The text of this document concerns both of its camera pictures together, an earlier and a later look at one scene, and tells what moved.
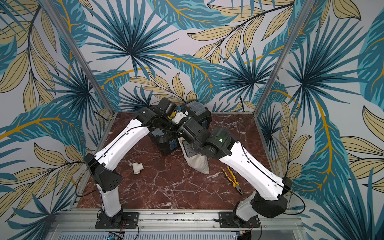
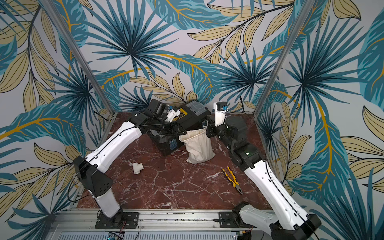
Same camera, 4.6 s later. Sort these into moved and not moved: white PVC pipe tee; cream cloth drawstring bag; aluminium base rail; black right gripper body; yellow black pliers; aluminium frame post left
Moved: cream cloth drawstring bag; black right gripper body
Not moved: yellow black pliers; aluminium frame post left; white PVC pipe tee; aluminium base rail
